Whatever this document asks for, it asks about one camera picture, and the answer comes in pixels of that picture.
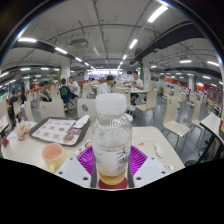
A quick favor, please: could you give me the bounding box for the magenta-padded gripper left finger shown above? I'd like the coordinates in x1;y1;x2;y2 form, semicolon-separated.
54;145;98;189

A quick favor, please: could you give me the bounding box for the dark tray with paper liner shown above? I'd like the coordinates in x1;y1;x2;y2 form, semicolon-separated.
29;116;92;147

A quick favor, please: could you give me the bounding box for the beige table with black edge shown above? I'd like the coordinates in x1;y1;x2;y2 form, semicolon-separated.
0;114;9;138

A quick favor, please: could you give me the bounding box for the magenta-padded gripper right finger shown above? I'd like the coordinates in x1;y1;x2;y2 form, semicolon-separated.
126;145;170;189

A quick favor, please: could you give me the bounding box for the beige table with black pedestal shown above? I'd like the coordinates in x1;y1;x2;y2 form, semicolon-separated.
199;112;224;144

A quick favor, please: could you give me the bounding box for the pale yellow mug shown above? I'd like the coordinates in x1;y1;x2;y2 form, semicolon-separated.
41;143;69;174

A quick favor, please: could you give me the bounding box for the group of beige chairs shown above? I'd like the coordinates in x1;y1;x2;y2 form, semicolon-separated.
0;79;214;141

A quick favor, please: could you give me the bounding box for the white napkin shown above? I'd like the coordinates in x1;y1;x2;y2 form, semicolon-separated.
72;114;90;129

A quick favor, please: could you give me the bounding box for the crumpled food wrapper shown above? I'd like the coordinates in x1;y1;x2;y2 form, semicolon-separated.
14;120;32;141

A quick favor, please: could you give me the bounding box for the ceiling air conditioner unit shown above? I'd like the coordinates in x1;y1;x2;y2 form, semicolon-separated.
69;38;90;51

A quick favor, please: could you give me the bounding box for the clear bottle with white cap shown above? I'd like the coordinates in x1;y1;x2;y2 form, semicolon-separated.
91;93;133;186

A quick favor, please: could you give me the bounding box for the person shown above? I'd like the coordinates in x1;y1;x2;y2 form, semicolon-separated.
38;80;53;103
7;94;19;124
68;76;81;98
59;78;75;111
99;74;116;94
125;70;145;101
15;89;26;105

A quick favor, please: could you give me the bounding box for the group of ceiling lights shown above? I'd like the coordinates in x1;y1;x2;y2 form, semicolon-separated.
0;4;221;88

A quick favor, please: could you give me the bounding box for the white crumpled tissue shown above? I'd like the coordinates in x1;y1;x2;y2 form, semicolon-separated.
154;142;165;158

